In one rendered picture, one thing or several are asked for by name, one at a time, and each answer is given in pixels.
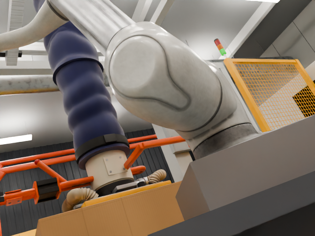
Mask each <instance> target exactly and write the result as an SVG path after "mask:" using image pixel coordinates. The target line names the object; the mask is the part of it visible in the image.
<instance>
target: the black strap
mask: <svg viewBox="0 0 315 236"><path fill-rule="evenodd" d="M113 143H123V144H126V145H127V146H128V147H129V148H130V146H129V143H128V140H127V138H126V137H125V136H124V135H121V134H114V133H113V134H107V135H103V136H99V137H96V138H93V139H91V140H89V141H87V142H85V143H83V144H82V145H81V146H80V147H79V148H78V149H77V150H76V151H75V158H76V162H77V164H79V160H80V158H81V157H82V156H83V155H85V154H86V153H87V152H89V151H91V150H93V149H96V148H98V147H101V146H104V145H108V144H113Z"/></svg>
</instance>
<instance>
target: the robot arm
mask: <svg viewBox="0 0 315 236"><path fill-rule="evenodd" d="M68 21H71V22H72V23H73V24H74V25H75V26H76V27H77V28H78V29H79V30H80V31H81V32H82V33H83V34H84V35H85V36H86V38H87V39H88V40H89V41H90V42H91V43H92V44H93V45H94V46H95V47H96V48H97V49H98V50H99V51H100V52H101V53H102V54H103V55H104V56H105V62H104V67H105V73H106V75H107V77H108V81H109V84H110V87H111V90H112V92H113V94H114V96H115V97H116V99H117V100H118V102H119V103H120V104H121V105H122V106H123V107H124V108H125V109H126V110H127V111H129V112H130V113H132V114H133V115H135V116H137V117H139V118H141V119H143V120H145V121H147V122H150V123H152V124H155V125H158V126H161V127H164V128H168V129H173V130H175V131H176V132H177V133H178V134H179V135H180V136H181V137H182V138H183V139H185V140H186V142H187V144H188V145H189V147H190V149H191V151H192V153H193V154H194V157H195V160H198V159H200V158H203V157H205V156H208V155H210V154H213V153H216V152H218V151H221V150H223V149H226V148H229V147H231V146H234V145H237V144H239V143H242V142H244V141H247V140H249V139H252V138H255V137H257V136H260V135H262V134H265V133H268V132H271V131H273V130H271V131H267V132H261V131H259V132H257V131H256V130H255V128H254V127H253V125H252V123H251V122H250V120H249V118H248V116H247V113H246V111H245V109H244V107H243V105H242V103H241V101H240V99H239V98H238V96H237V94H236V93H235V91H234V89H233V88H232V86H231V85H230V83H229V81H228V80H227V79H226V77H225V76H224V74H223V73H222V72H221V70H220V69H219V68H218V67H217V66H216V65H214V64H212V63H211V62H209V61H207V60H205V59H202V58H201V57H200V56H199V55H198V54H197V53H196V52H195V51H193V50H192V49H191V48H190V47H189V46H187V45H186V44H185V43H183V42H182V41H180V40H179V39H178V38H176V37H174V36H173V35H171V34H170V33H169V32H167V31H166V30H164V29H163V28H161V27H160V26H158V25H156V24H154V23H152V22H137V23H135V22H134V21H133V20H132V19H130V18H129V17H128V16H127V15H126V14H125V13H123V12H122V11H121V10H120V9H119V8H117V7H116V6H115V5H114V4H113V3H111V2H110V1H109V0H45V2H44V3H43V5H42V7H41V9H40V10H39V12H38V13H37V15H36V16H35V18H34V19H33V20H32V21H31V22H30V23H29V24H28V25H26V26H24V27H22V28H20V29H16V30H13V31H10V32H6V33H2V34H0V52H3V51H7V50H12V49H15V48H19V47H23V46H26V45H30V44H32V43H34V42H36V41H38V40H40V39H42V38H44V37H45V36H47V35H48V34H50V33H51V32H53V31H54V30H56V29H57V28H58V27H60V26H62V25H63V24H65V23H67V22H68ZM274 130H275V129H274Z"/></svg>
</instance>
